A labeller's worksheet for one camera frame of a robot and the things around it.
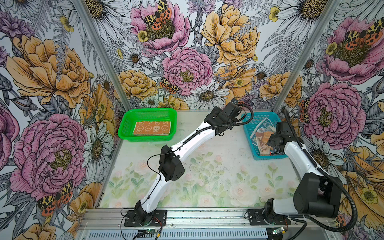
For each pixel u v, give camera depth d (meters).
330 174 0.76
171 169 0.58
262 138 1.02
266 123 1.12
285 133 0.67
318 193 0.42
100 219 0.76
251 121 0.63
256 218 0.74
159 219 0.73
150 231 0.71
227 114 0.64
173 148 0.55
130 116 1.11
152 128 1.08
